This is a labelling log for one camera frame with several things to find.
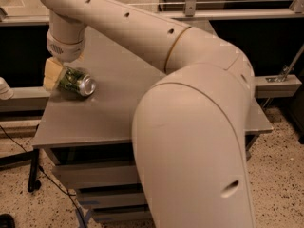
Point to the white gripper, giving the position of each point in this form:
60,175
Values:
66,50

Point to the green soda can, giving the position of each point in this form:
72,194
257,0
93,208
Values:
78,82

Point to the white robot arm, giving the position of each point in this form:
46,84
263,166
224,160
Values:
188,130

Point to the white cylinder at left edge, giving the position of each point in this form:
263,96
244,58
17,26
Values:
5,91

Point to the grey drawer cabinet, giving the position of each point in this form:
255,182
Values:
77,130

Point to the top grey drawer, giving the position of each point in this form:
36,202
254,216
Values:
91,175

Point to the grey drawer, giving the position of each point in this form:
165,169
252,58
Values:
91,175
92,201
127,213

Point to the black metal leg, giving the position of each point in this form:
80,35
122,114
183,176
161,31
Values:
33,182

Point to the middle grey drawer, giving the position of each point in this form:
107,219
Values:
92,201

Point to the dark object bottom left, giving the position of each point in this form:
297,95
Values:
6,221

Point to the bottom grey drawer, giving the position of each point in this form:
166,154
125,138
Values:
127,213

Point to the metal bracket clamp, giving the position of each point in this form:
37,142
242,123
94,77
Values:
282,76

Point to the metal railing frame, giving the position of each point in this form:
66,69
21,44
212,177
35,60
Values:
237,13

